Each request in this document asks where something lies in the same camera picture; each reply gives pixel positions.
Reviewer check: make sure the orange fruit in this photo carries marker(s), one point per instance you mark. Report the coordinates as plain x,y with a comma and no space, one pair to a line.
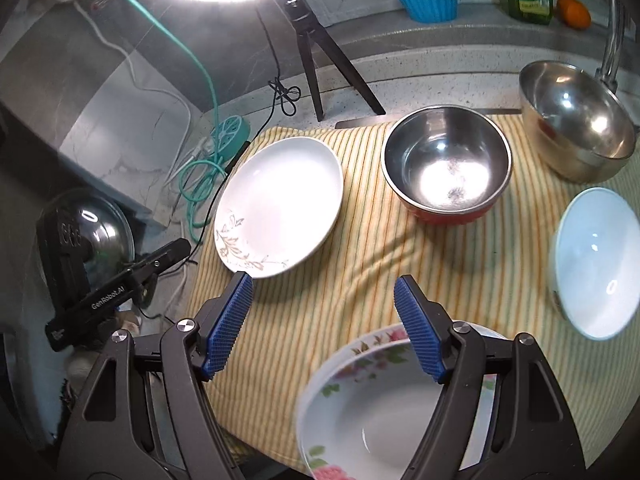
574,12

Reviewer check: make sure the glass pot lid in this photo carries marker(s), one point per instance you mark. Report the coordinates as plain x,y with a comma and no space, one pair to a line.
107,230

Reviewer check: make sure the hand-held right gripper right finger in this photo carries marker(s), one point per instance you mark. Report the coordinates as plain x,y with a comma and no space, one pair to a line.
417,330

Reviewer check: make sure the large steel bowl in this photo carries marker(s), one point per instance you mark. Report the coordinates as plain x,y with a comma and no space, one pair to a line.
575,115

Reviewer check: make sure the black tripod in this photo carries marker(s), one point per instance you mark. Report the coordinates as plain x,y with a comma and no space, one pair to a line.
306,27

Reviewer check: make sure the steel bowl with red outside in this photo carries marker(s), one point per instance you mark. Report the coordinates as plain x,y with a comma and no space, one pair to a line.
445,170

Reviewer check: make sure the yellow striped cloth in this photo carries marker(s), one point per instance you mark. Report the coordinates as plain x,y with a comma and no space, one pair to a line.
350,260

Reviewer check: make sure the floral rimmed deep plate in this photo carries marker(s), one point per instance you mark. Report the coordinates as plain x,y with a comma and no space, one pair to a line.
350,410

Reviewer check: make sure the white plate with leaf print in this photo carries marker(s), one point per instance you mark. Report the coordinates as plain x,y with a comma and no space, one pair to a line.
285,200

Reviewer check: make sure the white ceramic bowl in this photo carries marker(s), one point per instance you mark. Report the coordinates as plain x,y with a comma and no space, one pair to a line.
600,265

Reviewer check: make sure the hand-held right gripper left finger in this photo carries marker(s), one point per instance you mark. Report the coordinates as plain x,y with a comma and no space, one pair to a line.
232,320

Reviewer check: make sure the teal lemon-shaped device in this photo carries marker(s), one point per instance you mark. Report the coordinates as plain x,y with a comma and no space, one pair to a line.
231,135

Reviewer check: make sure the steel faucet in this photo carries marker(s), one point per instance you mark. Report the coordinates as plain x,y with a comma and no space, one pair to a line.
612,40

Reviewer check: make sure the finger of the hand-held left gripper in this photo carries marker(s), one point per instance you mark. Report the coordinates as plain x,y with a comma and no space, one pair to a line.
165,255

